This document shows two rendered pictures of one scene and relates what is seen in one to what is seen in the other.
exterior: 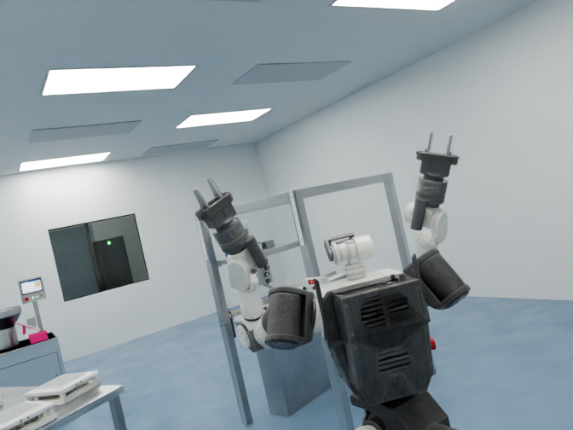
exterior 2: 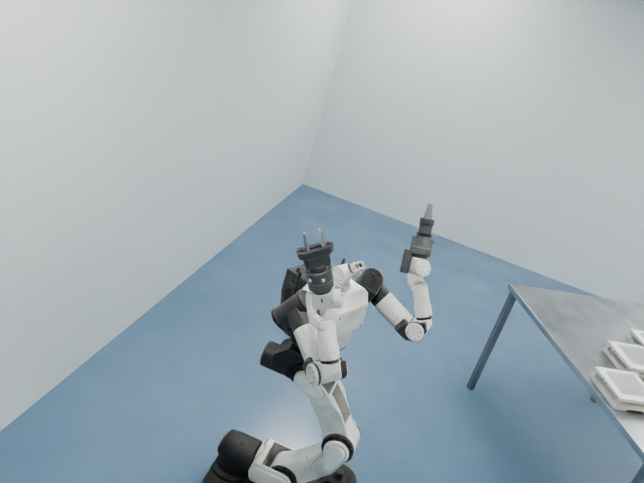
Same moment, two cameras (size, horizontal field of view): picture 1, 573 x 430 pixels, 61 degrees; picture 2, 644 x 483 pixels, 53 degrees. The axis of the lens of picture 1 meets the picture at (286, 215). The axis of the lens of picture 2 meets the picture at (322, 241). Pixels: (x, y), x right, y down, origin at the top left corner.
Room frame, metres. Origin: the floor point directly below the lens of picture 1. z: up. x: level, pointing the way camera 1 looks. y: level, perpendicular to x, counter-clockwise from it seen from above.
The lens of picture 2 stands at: (2.78, -1.88, 2.49)
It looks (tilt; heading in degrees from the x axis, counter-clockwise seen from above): 25 degrees down; 133
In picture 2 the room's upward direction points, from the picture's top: 17 degrees clockwise
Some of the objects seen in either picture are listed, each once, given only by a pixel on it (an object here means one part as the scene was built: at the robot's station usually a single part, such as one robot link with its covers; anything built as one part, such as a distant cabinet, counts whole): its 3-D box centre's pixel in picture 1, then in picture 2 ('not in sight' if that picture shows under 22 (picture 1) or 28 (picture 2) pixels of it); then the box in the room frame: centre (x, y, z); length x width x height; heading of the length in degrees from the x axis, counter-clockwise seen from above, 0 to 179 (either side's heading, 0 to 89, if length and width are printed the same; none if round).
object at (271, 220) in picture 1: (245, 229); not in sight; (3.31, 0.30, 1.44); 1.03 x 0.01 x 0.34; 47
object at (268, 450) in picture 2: not in sight; (276, 466); (1.34, -0.16, 0.28); 0.21 x 0.20 x 0.13; 32
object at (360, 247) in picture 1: (353, 253); (345, 274); (1.37, -0.16, 1.34); 0.10 x 0.07 x 0.09; 97
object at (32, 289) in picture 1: (36, 307); not in sight; (5.17, 2.80, 1.07); 0.23 x 0.10 x 0.62; 122
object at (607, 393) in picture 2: (15, 427); (622, 393); (2.10, 1.34, 0.84); 0.24 x 0.24 x 0.02; 57
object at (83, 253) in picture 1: (100, 255); not in sight; (7.85, 3.06, 1.43); 1.38 x 0.01 x 1.16; 122
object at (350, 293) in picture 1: (373, 328); (321, 309); (1.30, -0.16, 1.14); 0.34 x 0.30 x 0.36; 97
